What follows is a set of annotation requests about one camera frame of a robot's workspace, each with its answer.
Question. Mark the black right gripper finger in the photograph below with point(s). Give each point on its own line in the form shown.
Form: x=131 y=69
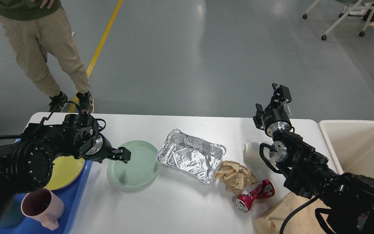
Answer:
x=258 y=117
x=281 y=96

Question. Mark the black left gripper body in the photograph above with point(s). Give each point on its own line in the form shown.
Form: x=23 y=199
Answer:
x=101 y=150

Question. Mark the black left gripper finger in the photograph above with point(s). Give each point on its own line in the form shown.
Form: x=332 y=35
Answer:
x=121 y=152
x=119 y=158

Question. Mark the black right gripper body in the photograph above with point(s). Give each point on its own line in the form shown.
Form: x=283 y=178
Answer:
x=276 y=119

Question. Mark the mint green plate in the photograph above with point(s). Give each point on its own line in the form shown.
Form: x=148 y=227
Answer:
x=139 y=170

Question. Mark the pink mug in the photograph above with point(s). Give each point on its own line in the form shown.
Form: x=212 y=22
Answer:
x=43 y=206

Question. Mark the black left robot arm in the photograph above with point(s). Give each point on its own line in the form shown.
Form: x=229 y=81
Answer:
x=27 y=165

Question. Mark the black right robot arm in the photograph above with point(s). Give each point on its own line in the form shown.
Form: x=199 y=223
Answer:
x=349 y=197

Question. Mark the white paper cup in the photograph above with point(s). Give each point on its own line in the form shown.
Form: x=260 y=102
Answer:
x=251 y=150

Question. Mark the yellow plate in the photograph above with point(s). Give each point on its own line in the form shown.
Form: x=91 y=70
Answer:
x=65 y=170

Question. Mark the crumpled brown paper ball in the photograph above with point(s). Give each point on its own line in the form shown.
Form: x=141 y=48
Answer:
x=236 y=176

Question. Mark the aluminium foil tray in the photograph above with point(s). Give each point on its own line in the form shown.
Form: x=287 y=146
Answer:
x=192 y=155

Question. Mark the crushed red can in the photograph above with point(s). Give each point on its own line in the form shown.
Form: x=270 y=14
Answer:
x=264 y=190

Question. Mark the beige plastic bin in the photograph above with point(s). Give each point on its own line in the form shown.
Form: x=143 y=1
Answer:
x=350 y=144

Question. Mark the brown paper bag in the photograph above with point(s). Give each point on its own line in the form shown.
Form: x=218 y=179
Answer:
x=304 y=222

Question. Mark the teal yellow cup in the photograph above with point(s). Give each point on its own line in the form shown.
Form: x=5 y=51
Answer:
x=12 y=218

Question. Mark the person in khaki trousers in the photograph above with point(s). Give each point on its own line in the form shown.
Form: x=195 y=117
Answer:
x=36 y=28

